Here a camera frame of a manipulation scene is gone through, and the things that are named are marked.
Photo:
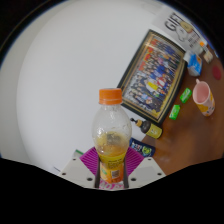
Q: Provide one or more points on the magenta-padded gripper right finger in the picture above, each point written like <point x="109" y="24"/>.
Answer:
<point x="145" y="171"/>

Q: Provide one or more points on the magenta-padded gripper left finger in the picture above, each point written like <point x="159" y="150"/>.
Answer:
<point x="78" y="171"/>

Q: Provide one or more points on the orange-capped clear drink bottle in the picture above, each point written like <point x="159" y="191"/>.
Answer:
<point x="111" y="133"/>

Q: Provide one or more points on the yellow-labelled dark pump bottle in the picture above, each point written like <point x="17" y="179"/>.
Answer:
<point x="151" y="129"/>

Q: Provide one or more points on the pink mug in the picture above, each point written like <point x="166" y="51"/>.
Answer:
<point x="204" y="98"/>

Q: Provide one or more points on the framed group picture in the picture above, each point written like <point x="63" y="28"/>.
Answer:
<point x="153" y="76"/>

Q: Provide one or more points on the blue tissue pack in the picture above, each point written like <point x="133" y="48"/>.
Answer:
<point x="194" y="65"/>

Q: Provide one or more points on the flat round red coaster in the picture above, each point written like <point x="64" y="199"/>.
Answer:
<point x="217" y="72"/>

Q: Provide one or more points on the orange black puzzle cube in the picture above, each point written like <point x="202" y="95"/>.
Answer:
<point x="202" y="44"/>

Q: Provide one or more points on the white printed gift bag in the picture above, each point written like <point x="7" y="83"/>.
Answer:
<point x="180" y="28"/>

